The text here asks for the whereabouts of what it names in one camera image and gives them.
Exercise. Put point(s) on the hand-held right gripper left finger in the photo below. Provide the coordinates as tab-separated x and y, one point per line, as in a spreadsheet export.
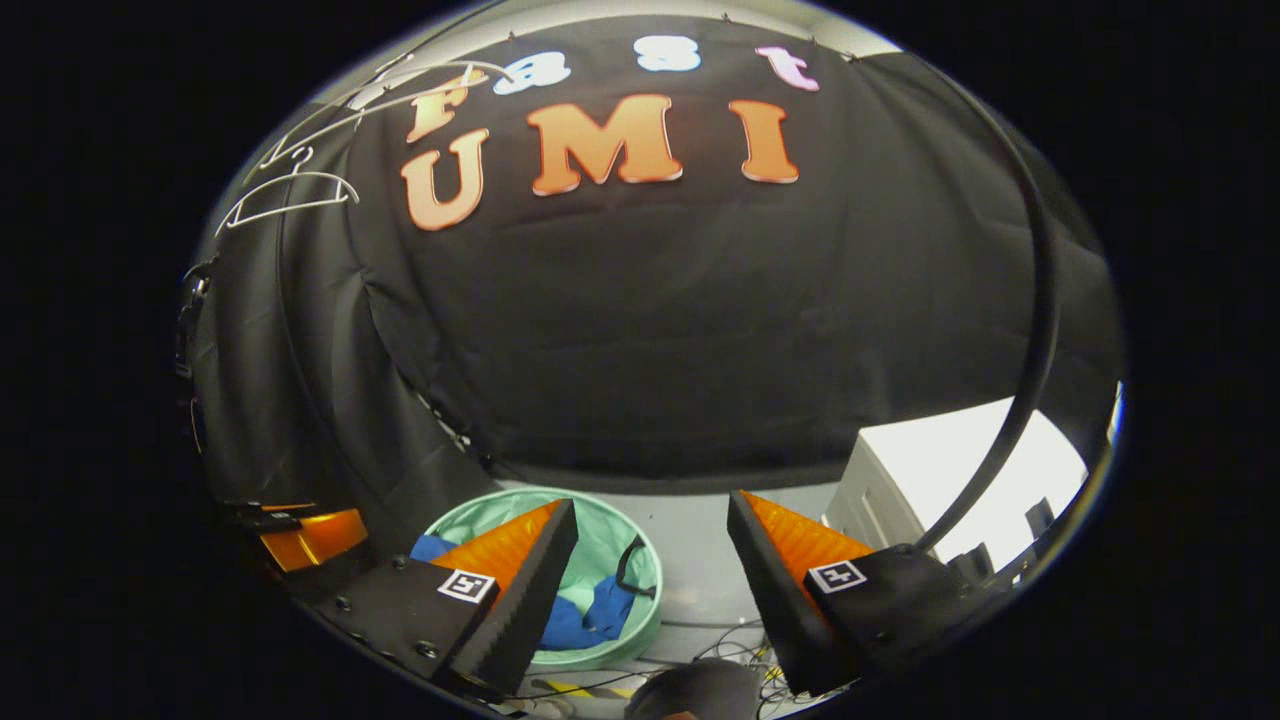
530	600

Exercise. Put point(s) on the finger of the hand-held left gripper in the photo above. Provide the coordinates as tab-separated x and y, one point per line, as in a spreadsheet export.
315	540

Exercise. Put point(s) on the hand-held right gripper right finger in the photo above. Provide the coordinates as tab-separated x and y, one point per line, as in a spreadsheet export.
775	600

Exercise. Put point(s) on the green laundry hamper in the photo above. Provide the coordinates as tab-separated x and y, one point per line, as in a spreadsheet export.
610	540

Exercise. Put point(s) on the white plastic clothes hanger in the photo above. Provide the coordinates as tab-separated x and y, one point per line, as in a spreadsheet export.
400	100

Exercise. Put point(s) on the dark rounded object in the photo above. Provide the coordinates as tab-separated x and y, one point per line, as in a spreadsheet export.
695	690

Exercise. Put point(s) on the white cabinet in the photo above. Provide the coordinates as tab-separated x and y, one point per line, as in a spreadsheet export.
960	460

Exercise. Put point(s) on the black backdrop cloth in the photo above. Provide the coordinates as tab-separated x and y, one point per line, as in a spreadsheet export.
650	320

